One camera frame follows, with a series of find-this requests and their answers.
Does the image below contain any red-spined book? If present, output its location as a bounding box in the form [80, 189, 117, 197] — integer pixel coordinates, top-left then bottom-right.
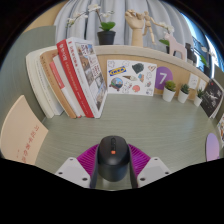
[55, 39, 95, 119]

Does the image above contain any purple mouse pad with wrist rest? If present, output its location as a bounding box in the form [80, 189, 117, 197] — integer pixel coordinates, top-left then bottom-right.
[205, 132, 221, 162]

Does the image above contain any beige card with red text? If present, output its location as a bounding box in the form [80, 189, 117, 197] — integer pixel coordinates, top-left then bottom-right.
[0, 94, 49, 166]

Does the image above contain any pink horse figure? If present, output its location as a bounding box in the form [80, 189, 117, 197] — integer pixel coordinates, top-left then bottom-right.
[163, 32, 188, 63]

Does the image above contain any black horse figure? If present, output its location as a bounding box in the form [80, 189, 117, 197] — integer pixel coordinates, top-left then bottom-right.
[184, 42, 198, 65]

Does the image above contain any brown-covered book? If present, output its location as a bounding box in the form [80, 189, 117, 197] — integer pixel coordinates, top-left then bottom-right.
[39, 49, 78, 119]

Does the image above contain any photo-covered white book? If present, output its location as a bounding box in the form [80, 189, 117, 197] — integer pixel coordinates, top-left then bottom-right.
[65, 36, 108, 119]

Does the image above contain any black computer mouse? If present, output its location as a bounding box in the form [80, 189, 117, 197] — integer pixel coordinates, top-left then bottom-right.
[96, 134, 131, 183]

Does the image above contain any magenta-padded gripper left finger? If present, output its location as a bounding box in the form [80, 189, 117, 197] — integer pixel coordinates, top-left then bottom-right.
[54, 143, 101, 189]

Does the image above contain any window with dark frame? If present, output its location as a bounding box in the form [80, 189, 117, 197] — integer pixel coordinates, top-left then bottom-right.
[183, 13, 221, 68]

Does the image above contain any round purple number sticker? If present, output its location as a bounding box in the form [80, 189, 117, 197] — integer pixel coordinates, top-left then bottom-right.
[154, 66, 174, 91]

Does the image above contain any grey curtain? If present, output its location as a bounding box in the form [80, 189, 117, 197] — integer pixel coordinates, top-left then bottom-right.
[53, 0, 198, 51]

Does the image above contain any thick white book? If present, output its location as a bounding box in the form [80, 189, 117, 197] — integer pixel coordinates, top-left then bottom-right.
[25, 46, 64, 119]

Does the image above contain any white wall switch plate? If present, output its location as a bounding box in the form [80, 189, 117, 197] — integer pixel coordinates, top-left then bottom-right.
[198, 78, 208, 92]

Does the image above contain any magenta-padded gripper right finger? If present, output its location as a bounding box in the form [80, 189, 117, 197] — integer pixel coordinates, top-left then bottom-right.
[128, 143, 173, 189]

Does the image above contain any white orchid in black pot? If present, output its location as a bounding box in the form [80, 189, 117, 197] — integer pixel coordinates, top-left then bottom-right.
[198, 46, 214, 78]
[158, 21, 176, 48]
[65, 3, 117, 46]

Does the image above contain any wooden mannequin figure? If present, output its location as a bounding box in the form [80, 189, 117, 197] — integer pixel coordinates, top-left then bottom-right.
[143, 10, 168, 46]

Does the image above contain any white cartoon sticker sheet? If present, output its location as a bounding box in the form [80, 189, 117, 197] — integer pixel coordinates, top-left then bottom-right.
[106, 59, 158, 97]

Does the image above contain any small succulent in white pot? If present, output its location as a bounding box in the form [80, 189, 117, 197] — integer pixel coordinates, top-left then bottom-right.
[193, 87, 205, 108]
[162, 80, 177, 103]
[177, 83, 190, 104]

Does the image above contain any black-covered book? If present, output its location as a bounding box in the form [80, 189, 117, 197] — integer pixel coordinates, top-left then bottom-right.
[199, 78, 224, 118]

